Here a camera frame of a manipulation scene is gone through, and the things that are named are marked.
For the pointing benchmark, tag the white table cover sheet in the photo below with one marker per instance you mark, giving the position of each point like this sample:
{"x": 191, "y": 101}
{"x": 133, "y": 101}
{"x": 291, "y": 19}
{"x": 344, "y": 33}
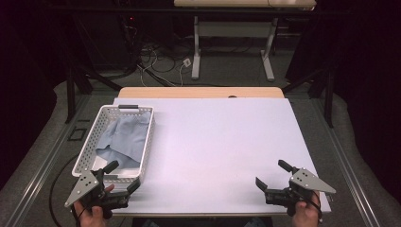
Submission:
{"x": 220, "y": 151}

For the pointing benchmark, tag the light blue cloth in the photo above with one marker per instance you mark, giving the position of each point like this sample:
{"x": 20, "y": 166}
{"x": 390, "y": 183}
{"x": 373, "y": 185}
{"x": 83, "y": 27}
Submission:
{"x": 126, "y": 138}

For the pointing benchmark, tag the white power adapter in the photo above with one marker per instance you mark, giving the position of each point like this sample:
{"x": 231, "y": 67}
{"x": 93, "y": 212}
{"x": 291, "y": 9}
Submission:
{"x": 187, "y": 62}

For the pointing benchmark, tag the light wooden table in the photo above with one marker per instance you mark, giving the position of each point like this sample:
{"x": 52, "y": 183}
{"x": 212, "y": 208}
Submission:
{"x": 189, "y": 92}

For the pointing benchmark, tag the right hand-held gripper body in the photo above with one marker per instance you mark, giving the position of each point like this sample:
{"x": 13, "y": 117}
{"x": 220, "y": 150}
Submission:
{"x": 307, "y": 182}

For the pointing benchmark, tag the aluminium floor rail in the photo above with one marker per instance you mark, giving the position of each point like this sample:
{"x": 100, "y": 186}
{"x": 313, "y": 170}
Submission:
{"x": 346, "y": 167}
{"x": 41, "y": 179}

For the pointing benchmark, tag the white perforated basket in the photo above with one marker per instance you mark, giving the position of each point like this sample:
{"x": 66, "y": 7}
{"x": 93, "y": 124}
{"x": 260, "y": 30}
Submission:
{"x": 94, "y": 134}

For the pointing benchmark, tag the dark curtain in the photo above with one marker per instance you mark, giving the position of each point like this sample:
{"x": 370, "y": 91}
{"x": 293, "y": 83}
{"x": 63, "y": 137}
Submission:
{"x": 372, "y": 94}
{"x": 25, "y": 94}

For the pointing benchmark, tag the person's right hand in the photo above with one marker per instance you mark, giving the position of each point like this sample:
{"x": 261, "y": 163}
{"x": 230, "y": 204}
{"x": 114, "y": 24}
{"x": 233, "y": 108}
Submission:
{"x": 306, "y": 216}

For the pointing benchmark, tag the person's left hand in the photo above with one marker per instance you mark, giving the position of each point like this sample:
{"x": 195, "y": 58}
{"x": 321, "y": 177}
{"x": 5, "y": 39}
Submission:
{"x": 92, "y": 218}

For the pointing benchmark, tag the black square floor frame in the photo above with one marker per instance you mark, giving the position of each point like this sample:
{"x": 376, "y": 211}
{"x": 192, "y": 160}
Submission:
{"x": 70, "y": 134}

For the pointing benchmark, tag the black metal stand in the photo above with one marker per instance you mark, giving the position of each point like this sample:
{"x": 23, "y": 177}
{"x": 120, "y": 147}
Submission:
{"x": 71, "y": 94}
{"x": 329, "y": 101}

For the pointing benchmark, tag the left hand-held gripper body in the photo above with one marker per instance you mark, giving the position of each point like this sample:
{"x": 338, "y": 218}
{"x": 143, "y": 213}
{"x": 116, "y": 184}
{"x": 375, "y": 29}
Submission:
{"x": 82, "y": 188}

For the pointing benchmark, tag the white desk with metal legs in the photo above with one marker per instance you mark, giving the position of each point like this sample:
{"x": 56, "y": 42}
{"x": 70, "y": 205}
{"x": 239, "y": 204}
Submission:
{"x": 196, "y": 47}

